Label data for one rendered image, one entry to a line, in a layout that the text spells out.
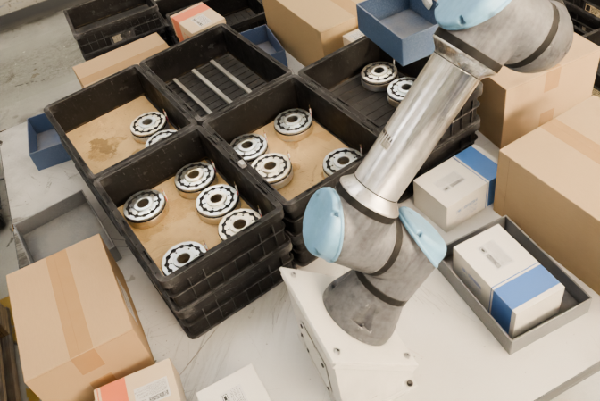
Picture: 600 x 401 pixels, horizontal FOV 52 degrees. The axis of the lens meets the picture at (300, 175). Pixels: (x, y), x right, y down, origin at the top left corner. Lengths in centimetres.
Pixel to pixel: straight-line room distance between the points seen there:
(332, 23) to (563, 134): 79
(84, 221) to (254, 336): 64
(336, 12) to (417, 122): 106
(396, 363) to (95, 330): 60
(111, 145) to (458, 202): 95
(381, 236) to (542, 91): 81
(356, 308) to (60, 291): 66
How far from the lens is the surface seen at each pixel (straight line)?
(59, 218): 184
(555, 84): 173
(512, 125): 171
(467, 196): 149
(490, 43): 95
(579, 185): 138
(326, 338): 109
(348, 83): 178
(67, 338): 135
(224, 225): 140
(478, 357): 134
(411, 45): 138
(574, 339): 139
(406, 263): 108
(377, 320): 114
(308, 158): 155
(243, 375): 125
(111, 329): 132
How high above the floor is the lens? 186
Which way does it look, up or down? 43 degrees down
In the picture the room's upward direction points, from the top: 12 degrees counter-clockwise
